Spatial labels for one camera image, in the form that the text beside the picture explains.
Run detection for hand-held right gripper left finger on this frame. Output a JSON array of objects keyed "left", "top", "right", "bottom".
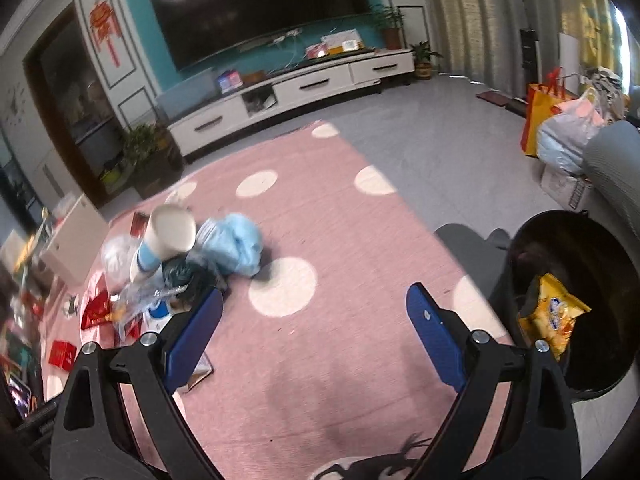
[{"left": 50, "top": 287, "right": 224, "bottom": 480}]

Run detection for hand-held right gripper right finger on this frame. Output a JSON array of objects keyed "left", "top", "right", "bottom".
[{"left": 406, "top": 282, "right": 583, "bottom": 480}]

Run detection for dark green plastic bag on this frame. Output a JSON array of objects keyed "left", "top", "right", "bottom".
[{"left": 161, "top": 256, "right": 227, "bottom": 311}]

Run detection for clear plastic bag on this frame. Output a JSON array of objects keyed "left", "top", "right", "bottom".
[{"left": 112, "top": 279, "right": 193, "bottom": 336}]

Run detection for black round trash bin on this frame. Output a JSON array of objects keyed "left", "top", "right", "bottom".
[{"left": 487, "top": 210, "right": 640, "bottom": 401}]

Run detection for flat beige packet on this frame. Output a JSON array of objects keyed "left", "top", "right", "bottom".
[{"left": 180, "top": 352, "right": 215, "bottom": 393}]

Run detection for white bottle blue label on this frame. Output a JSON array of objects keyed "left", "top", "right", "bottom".
[{"left": 142, "top": 302, "right": 173, "bottom": 333}]

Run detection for light blue plastic bag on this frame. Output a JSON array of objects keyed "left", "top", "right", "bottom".
[{"left": 192, "top": 212, "right": 266, "bottom": 277}]

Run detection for white paper cup blue stripes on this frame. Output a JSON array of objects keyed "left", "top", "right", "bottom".
[{"left": 129, "top": 202, "right": 197, "bottom": 282}]

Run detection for red shiny packet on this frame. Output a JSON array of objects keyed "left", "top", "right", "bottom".
[{"left": 81, "top": 287, "right": 118, "bottom": 331}]

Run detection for white translucent plastic bag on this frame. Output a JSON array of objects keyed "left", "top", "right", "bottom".
[{"left": 102, "top": 234, "right": 141, "bottom": 281}]

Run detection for pink polka dot rug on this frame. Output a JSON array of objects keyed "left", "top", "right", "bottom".
[{"left": 42, "top": 120, "right": 516, "bottom": 480}]

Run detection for yellow snack packet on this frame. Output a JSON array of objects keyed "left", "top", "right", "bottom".
[{"left": 517, "top": 273, "right": 592, "bottom": 361}]

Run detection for small red box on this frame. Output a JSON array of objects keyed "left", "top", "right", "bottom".
[{"left": 50, "top": 340, "right": 76, "bottom": 371}]

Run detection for white flat box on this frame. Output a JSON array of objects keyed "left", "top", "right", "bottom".
[{"left": 40, "top": 192, "right": 108, "bottom": 286}]

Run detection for bushy potted plant dark pot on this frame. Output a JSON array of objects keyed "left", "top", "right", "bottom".
[{"left": 120, "top": 121, "right": 183, "bottom": 198}]

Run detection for cardboard box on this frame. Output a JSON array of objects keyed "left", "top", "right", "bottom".
[{"left": 539, "top": 162, "right": 596, "bottom": 211}]

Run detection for glass fish tank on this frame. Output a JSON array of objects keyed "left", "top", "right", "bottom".
[{"left": 157, "top": 67, "right": 221, "bottom": 123}]

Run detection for white pink plastic bag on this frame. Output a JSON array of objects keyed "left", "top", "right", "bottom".
[{"left": 536, "top": 87, "right": 608, "bottom": 176}]

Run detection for small blue box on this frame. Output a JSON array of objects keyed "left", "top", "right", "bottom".
[{"left": 216, "top": 70, "right": 243, "bottom": 93}]

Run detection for dark red doormat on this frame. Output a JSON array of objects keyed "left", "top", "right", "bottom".
[{"left": 475, "top": 89, "right": 528, "bottom": 113}]

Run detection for grey sofa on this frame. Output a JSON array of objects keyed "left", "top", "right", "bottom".
[{"left": 582, "top": 120, "right": 640, "bottom": 231}]

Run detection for orange shopping bag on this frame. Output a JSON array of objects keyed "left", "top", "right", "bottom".
[{"left": 520, "top": 67, "right": 581, "bottom": 158}]

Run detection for dark wooden display cabinet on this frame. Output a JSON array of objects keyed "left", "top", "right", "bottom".
[{"left": 22, "top": 10, "right": 136, "bottom": 208}]

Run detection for white TV cabinet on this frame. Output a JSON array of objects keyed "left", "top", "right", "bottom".
[{"left": 167, "top": 49, "right": 416, "bottom": 158}]

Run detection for potted plant yellow pot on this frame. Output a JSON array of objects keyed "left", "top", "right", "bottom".
[{"left": 409, "top": 41, "right": 443, "bottom": 80}]

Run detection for pile of mixed clothes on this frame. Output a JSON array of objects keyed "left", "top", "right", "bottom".
[{"left": 582, "top": 66, "right": 632, "bottom": 123}]

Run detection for black upright vacuum cleaner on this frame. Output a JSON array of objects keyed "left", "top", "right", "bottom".
[{"left": 505, "top": 0, "right": 541, "bottom": 98}]

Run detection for potted plant brown pot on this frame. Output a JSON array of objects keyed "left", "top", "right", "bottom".
[{"left": 370, "top": 4, "right": 406, "bottom": 51}]

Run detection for yellow white box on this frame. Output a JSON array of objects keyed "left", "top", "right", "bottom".
[{"left": 320, "top": 29, "right": 362, "bottom": 53}]

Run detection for white standing panel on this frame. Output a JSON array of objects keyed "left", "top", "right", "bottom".
[{"left": 557, "top": 32, "right": 581, "bottom": 81}]

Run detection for large black television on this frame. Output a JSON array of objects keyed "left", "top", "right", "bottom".
[{"left": 146, "top": 0, "right": 388, "bottom": 72}]

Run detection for beige curtain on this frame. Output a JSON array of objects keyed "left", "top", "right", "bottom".
[{"left": 425, "top": 0, "right": 576, "bottom": 91}]

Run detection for yellow patterned curtain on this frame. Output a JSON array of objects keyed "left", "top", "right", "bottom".
[{"left": 560, "top": 0, "right": 626, "bottom": 76}]

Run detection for red knot wall decoration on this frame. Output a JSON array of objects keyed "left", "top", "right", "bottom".
[{"left": 89, "top": 0, "right": 123, "bottom": 67}]

